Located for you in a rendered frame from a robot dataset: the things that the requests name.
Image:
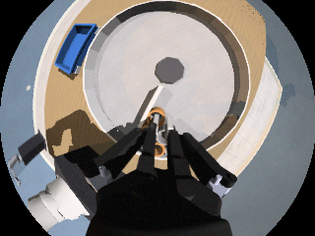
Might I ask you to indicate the bronze bushing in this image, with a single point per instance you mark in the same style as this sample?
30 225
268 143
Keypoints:
156 109
159 150
145 125

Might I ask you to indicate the blue plastic crate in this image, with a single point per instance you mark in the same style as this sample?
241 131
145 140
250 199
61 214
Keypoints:
75 47

